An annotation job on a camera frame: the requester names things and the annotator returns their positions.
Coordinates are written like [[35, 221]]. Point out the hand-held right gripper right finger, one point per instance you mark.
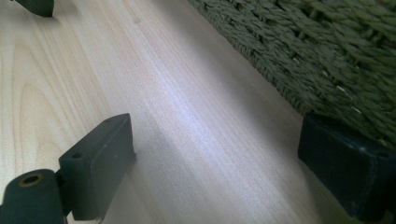
[[345, 168]]

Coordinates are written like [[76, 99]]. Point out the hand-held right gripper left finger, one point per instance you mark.
[[96, 168]]

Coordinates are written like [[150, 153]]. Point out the green woven basket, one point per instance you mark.
[[311, 46]]

